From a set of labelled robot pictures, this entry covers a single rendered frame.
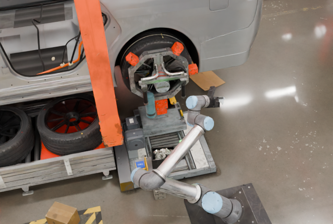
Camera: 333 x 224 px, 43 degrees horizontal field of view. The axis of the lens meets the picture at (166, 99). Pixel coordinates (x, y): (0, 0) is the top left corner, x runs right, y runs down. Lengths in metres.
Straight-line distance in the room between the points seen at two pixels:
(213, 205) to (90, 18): 1.57
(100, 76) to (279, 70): 2.79
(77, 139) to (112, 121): 0.50
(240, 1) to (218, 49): 0.49
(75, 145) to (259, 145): 1.84
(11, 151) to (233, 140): 2.16
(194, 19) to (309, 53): 2.41
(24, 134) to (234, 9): 2.19
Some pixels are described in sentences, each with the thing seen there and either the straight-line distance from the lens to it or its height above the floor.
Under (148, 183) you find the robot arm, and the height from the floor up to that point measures 0.99.
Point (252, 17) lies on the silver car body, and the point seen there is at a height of 1.26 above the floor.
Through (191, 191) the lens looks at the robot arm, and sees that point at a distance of 3.18.
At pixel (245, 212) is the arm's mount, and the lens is 3.28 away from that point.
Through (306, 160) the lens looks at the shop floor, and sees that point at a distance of 4.35.
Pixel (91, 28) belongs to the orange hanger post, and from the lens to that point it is 2.93.
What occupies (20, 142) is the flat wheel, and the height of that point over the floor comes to 0.47.
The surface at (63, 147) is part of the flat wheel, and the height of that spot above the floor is 0.40.
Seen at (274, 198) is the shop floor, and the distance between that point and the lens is 4.00.
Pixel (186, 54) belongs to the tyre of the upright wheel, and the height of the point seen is 1.00.
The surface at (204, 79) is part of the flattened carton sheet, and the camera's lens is 5.11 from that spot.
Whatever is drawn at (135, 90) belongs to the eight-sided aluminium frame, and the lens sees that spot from 3.85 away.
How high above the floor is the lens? 3.21
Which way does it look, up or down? 41 degrees down
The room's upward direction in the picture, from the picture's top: 3 degrees counter-clockwise
